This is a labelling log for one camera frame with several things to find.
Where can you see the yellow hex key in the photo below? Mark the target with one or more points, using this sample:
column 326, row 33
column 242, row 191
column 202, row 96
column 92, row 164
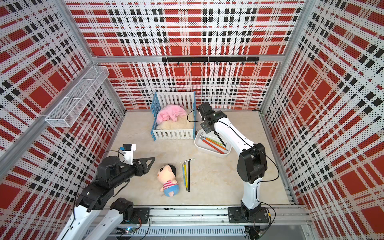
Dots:
column 186, row 163

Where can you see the light blue hex key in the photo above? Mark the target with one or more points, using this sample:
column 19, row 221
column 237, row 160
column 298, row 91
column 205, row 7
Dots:
column 184, row 175

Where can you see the red hex key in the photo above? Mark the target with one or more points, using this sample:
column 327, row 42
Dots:
column 213, row 146

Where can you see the white plastic storage box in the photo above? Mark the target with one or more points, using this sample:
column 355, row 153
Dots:
column 205, row 148

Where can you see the cartoon boy plush doll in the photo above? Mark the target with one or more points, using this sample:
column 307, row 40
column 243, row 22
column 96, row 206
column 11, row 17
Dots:
column 167, row 177

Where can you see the white wire mesh basket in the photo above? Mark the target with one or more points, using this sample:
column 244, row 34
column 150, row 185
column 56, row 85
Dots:
column 65, row 114

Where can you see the black hook rail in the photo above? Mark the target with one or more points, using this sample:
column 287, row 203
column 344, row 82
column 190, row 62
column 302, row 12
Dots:
column 179, row 60

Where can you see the white and blue toy crib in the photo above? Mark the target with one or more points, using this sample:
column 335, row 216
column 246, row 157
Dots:
column 185, row 99

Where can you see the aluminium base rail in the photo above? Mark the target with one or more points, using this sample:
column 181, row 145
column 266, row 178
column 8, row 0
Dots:
column 276, row 222

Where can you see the pink cloth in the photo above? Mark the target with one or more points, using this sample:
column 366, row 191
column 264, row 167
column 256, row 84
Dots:
column 170, row 112

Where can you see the green circuit board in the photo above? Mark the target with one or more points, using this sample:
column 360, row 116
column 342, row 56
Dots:
column 130, row 230

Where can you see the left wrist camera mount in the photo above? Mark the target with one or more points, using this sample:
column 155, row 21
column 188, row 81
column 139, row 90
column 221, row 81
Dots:
column 127, row 150

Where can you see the cream fluffy mattress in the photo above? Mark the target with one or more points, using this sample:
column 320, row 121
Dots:
column 181, row 124

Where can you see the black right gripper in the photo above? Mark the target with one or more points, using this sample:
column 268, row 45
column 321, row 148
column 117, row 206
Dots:
column 205, row 127

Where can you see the thin black hex key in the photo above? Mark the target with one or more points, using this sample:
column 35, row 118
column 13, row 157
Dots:
column 189, row 173

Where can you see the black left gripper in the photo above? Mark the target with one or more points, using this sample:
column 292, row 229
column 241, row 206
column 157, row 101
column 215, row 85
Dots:
column 145, row 169

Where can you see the orange hex key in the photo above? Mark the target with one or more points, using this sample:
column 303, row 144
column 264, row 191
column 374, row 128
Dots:
column 214, row 144

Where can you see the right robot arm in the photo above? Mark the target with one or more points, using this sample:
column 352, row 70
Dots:
column 252, row 161

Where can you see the large black hex key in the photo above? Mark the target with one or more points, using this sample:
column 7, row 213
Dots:
column 217, row 134

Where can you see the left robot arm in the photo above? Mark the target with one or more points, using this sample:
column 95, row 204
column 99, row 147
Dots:
column 111, row 173

